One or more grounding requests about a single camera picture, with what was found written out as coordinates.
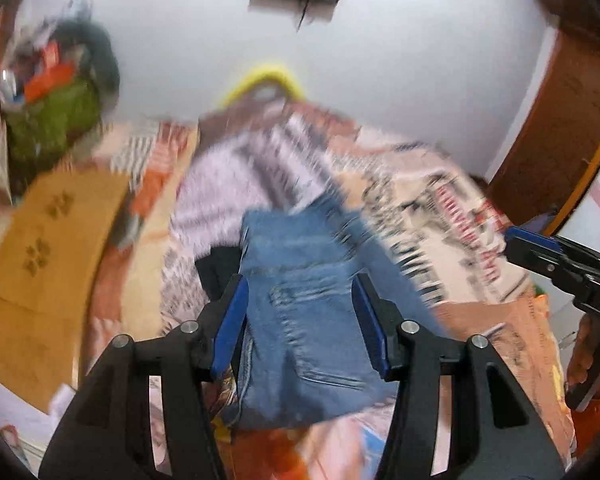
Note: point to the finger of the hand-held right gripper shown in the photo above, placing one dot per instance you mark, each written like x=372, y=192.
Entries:
x=530, y=242

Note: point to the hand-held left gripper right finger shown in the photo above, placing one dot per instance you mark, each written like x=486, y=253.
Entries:
x=367, y=325

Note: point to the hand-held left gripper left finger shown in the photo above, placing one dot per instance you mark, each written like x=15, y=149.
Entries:
x=230, y=325

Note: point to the blue denim pants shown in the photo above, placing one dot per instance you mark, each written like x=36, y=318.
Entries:
x=300, y=300

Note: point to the black folded pants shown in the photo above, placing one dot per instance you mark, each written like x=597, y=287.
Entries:
x=217, y=272

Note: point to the person's right hand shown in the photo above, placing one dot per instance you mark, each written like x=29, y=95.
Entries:
x=580, y=350

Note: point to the brown wooden door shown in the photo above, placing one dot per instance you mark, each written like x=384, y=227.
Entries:
x=555, y=135

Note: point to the mustard paw-print blanket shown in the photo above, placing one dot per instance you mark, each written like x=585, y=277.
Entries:
x=40, y=285

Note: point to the white cloth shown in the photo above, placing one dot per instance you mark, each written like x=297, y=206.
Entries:
x=25, y=425

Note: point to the yellow pillow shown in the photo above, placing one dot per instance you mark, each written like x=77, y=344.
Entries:
x=275, y=72

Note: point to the green patterned bag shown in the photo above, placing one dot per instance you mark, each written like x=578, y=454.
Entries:
x=55, y=120

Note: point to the grey plush toy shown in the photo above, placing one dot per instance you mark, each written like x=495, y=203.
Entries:
x=105, y=60

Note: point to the orange box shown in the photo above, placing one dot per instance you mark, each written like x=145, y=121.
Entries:
x=47, y=80

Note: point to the small red box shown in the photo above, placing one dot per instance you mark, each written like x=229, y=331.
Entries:
x=51, y=55

